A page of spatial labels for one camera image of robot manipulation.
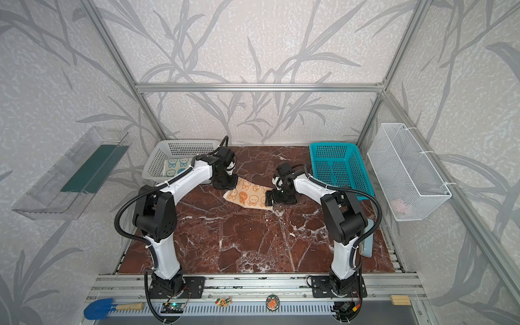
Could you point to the small wooden block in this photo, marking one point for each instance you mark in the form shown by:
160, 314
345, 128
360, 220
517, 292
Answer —
400, 300

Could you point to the round orange green badge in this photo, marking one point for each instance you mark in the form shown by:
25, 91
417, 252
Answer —
272, 302

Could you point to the left green circuit board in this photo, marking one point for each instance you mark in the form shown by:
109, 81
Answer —
173, 308

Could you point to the orange patterned towel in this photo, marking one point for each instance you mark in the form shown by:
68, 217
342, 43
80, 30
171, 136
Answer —
248, 195

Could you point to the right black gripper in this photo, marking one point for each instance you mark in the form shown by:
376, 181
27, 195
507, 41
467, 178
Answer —
282, 197

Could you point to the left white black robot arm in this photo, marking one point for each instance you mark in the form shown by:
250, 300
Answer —
155, 213

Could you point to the white perforated plastic basket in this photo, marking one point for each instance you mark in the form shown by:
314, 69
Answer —
176, 154

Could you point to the clear acrylic wall shelf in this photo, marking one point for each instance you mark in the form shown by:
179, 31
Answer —
65, 191

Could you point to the small orange green sticker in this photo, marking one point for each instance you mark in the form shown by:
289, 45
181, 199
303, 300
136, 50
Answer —
223, 302

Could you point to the bear print towel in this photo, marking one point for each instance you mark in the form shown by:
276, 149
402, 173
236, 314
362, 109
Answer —
175, 166

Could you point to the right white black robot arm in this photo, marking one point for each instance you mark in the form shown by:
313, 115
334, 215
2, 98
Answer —
344, 219

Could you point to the white wire mesh basket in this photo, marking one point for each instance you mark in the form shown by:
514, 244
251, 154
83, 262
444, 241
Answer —
405, 172

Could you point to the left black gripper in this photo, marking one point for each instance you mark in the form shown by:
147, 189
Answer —
225, 181

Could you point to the teal perforated plastic basket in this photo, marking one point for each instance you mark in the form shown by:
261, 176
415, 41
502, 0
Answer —
340, 164

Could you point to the pink object in wire basket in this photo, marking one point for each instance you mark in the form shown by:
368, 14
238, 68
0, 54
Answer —
400, 207

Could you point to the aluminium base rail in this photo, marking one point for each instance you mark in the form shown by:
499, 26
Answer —
299, 294

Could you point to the light blue sponge block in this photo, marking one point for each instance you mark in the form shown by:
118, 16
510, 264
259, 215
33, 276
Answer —
366, 247

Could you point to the blue toy shovel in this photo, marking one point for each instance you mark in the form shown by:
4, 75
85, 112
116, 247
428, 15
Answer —
98, 310

